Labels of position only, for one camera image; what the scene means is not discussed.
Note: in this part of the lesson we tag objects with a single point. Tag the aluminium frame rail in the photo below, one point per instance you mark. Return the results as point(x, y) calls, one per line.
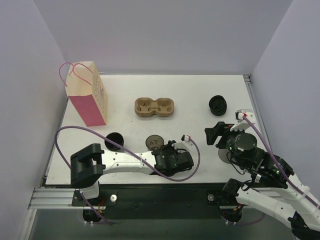
point(51, 198)

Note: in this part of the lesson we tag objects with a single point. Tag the black paper cup with lettering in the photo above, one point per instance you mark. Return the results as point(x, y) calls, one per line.
point(117, 138)

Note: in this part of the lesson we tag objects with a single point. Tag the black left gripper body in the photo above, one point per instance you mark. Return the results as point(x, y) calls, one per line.
point(184, 162)

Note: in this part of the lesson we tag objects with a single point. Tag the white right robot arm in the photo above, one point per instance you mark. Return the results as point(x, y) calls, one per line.
point(273, 188)

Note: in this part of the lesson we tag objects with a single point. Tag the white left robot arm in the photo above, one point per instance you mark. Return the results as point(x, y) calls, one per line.
point(92, 162)

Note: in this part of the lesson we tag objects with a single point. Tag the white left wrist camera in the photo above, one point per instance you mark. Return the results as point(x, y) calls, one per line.
point(185, 144)

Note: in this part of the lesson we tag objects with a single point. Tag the stack of black cup lids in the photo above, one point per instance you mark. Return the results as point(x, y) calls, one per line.
point(218, 105)

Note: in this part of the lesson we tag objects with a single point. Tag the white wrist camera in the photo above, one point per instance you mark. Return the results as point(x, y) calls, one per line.
point(245, 118)
point(185, 144)

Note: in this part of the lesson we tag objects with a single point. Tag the grey cup with cable ties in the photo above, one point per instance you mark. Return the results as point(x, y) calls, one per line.
point(222, 154)

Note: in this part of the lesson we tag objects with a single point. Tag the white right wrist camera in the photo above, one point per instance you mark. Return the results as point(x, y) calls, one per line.
point(245, 118)

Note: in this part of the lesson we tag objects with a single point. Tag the brown cardboard cup carrier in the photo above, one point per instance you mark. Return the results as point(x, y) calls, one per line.
point(146, 107)

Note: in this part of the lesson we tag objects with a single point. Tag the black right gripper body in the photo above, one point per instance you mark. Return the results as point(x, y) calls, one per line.
point(220, 136)

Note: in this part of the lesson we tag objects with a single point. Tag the pink and cream paper bag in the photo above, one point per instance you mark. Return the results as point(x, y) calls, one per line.
point(87, 93)

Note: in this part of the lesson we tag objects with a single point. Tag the dark cup with EAT print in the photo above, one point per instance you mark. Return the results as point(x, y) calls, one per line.
point(154, 142)

